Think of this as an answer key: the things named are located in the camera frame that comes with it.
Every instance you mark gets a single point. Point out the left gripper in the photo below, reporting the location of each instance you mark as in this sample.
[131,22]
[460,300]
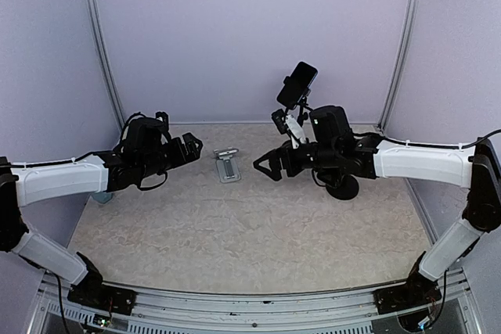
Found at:
[193,153]

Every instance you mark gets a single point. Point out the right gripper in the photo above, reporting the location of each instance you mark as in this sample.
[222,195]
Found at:
[274,155]

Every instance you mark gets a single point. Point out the white folding phone stand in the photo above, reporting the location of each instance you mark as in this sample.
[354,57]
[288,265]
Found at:
[226,165]

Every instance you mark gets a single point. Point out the short black phone stand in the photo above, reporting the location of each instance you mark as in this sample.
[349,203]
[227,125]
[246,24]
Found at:
[347,189]

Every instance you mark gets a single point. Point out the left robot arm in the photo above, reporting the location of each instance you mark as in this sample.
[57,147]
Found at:
[145,148]

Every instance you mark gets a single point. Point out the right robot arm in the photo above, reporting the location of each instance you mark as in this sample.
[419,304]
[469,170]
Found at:
[338,158]

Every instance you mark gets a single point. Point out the tall black phone stand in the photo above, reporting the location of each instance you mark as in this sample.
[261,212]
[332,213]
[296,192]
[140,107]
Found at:
[303,103]

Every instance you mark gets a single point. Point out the blue phone on tall stand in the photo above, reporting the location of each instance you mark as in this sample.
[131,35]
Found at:
[304,74]

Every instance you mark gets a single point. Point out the teal mug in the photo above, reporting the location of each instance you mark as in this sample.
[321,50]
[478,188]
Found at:
[102,197]

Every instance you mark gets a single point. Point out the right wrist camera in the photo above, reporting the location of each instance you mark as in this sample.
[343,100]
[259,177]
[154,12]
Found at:
[286,124]

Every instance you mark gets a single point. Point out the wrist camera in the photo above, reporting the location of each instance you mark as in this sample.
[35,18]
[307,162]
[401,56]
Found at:
[286,124]
[162,116]

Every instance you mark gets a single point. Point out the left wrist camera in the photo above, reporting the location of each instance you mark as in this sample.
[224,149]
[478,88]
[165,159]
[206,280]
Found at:
[162,116]

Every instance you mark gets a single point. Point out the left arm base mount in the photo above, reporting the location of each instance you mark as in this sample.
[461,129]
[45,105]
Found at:
[104,298]

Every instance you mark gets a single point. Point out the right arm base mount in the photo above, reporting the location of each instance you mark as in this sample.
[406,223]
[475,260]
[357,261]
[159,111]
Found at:
[412,293]

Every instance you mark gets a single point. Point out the left aluminium corner post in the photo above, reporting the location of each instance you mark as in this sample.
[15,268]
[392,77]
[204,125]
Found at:
[104,61]

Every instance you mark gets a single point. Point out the aluminium corner post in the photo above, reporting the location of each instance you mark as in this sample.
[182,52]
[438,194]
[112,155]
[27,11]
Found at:
[104,61]
[402,52]

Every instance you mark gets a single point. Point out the aluminium front rail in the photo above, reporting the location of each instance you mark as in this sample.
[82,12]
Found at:
[166,311]

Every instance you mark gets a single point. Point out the right aluminium corner post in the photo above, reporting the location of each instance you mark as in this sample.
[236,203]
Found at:
[402,52]

